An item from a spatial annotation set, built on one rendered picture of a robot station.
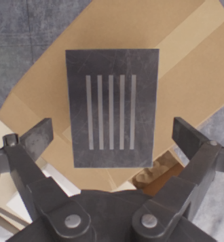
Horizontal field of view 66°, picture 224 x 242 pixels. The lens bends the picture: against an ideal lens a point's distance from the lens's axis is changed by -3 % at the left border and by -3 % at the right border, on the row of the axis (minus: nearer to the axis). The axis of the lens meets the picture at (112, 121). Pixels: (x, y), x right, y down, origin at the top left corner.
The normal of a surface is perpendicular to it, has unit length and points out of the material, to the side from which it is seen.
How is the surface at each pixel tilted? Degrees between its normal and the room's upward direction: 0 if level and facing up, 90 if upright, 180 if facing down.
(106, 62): 0
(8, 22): 0
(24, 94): 0
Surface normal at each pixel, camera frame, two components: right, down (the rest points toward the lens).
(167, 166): 0.00, 0.29
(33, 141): 1.00, 0.00
